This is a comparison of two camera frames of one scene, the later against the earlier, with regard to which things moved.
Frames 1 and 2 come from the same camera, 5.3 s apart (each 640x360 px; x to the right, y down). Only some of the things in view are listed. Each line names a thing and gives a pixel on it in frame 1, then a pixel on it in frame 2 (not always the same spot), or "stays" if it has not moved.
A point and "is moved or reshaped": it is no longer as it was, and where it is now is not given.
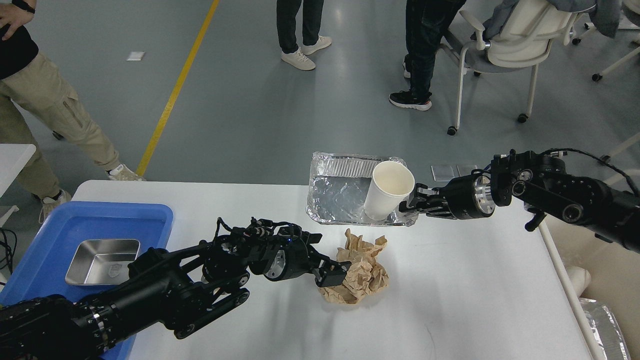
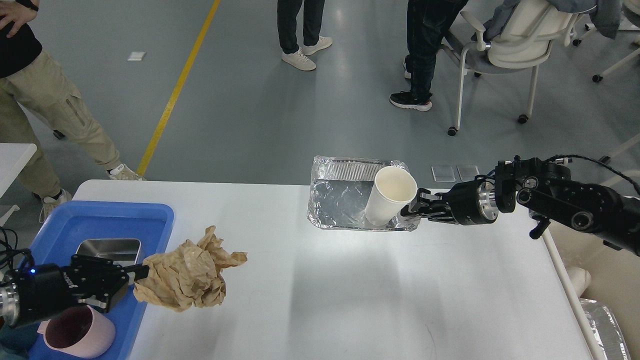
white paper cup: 391,182 stays
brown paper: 367,275 is moved or reshaped
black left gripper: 291,259 -> 45,288
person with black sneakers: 427,21 stays
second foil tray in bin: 606,329 stays
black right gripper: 469,197 stays
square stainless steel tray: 103,261 stays
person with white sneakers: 287,11 stays
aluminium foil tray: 338,189 -> 394,188
